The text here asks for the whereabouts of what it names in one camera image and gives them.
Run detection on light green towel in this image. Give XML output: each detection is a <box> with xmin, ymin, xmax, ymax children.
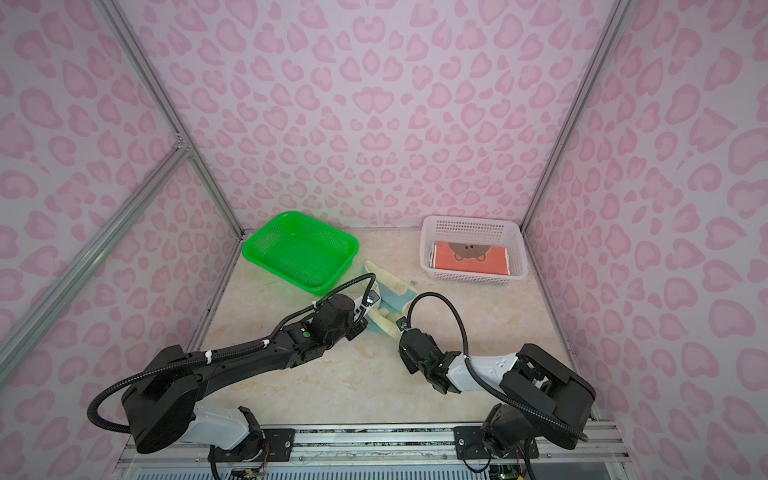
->
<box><xmin>364</xmin><ymin>260</ymin><xmax>419</xmax><ymax>340</ymax></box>

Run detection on green plastic basket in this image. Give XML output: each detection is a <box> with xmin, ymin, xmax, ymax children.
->
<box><xmin>242</xmin><ymin>212</ymin><xmax>360</xmax><ymax>296</ymax></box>

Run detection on red brown towel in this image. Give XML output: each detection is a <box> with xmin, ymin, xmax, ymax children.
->
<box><xmin>429</xmin><ymin>241</ymin><xmax>510</xmax><ymax>276</ymax></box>

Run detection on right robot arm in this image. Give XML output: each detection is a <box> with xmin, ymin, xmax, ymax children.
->
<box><xmin>399</xmin><ymin>328</ymin><xmax>596</xmax><ymax>458</ymax></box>

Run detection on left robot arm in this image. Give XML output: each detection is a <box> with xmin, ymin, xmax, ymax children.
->
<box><xmin>122</xmin><ymin>292</ymin><xmax>380</xmax><ymax>461</ymax></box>

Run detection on white plastic basket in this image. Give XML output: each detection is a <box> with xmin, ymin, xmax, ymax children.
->
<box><xmin>420</xmin><ymin>215</ymin><xmax>528</xmax><ymax>285</ymax></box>

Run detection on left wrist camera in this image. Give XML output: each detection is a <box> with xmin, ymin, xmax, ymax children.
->
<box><xmin>356</xmin><ymin>290</ymin><xmax>381</xmax><ymax>314</ymax></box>

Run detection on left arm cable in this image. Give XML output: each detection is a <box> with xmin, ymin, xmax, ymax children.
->
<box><xmin>86</xmin><ymin>272</ymin><xmax>377</xmax><ymax>434</ymax></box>

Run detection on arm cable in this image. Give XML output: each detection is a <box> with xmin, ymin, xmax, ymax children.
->
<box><xmin>86</xmin><ymin>272</ymin><xmax>377</xmax><ymax>434</ymax></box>
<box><xmin>404</xmin><ymin>292</ymin><xmax>589</xmax><ymax>443</ymax></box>

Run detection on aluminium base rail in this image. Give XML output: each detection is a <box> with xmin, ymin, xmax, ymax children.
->
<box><xmin>112</xmin><ymin>421</ymin><xmax>637</xmax><ymax>479</ymax></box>

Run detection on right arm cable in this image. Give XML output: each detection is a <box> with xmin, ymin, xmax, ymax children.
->
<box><xmin>404</xmin><ymin>292</ymin><xmax>589</xmax><ymax>443</ymax></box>

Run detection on diagonal aluminium frame bar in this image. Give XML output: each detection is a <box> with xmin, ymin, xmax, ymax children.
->
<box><xmin>1</xmin><ymin>141</ymin><xmax>189</xmax><ymax>385</ymax></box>

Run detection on left corner frame post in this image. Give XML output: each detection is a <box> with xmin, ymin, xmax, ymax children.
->
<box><xmin>94</xmin><ymin>0</ymin><xmax>245</xmax><ymax>239</ymax></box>

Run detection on corner frame post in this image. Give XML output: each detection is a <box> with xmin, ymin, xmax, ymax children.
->
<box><xmin>94</xmin><ymin>0</ymin><xmax>245</xmax><ymax>239</ymax></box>
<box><xmin>520</xmin><ymin>0</ymin><xmax>636</xmax><ymax>237</ymax></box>

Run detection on right corner frame post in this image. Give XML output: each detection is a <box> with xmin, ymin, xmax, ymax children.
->
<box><xmin>520</xmin><ymin>0</ymin><xmax>636</xmax><ymax>237</ymax></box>

